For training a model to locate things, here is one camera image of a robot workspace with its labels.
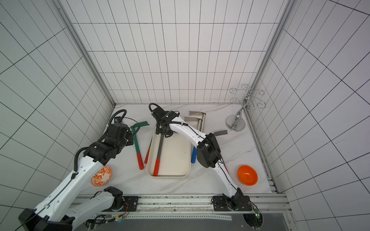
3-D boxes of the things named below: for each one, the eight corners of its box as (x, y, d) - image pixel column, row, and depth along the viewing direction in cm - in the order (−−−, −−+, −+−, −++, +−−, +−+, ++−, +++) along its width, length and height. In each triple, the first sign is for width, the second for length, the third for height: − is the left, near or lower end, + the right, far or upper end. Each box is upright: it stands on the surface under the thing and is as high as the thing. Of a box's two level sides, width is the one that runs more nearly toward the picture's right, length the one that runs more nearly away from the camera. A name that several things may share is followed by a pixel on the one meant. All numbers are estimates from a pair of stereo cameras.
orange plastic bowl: (239, 186, 80) (241, 184, 76) (235, 167, 86) (237, 165, 83) (256, 186, 80) (260, 184, 76) (251, 168, 86) (254, 165, 83)
